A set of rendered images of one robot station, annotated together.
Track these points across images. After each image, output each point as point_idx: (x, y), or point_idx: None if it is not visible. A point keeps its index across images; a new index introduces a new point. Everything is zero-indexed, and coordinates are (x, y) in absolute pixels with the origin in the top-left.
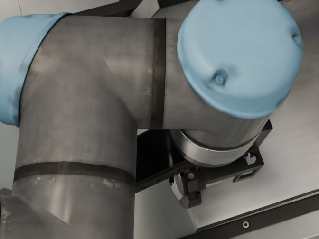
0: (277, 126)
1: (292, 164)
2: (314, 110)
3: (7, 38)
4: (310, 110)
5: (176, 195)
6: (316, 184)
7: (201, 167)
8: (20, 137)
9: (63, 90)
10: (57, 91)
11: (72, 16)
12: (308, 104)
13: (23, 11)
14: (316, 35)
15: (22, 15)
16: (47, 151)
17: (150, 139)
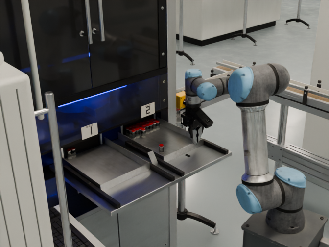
0: (167, 140)
1: (176, 136)
2: (159, 136)
3: (207, 84)
4: (159, 137)
5: (200, 135)
6: (178, 133)
7: None
8: (218, 86)
9: (210, 80)
10: (211, 81)
11: (199, 85)
12: (157, 137)
13: (164, 185)
14: (136, 140)
15: (201, 88)
16: (219, 80)
17: (199, 114)
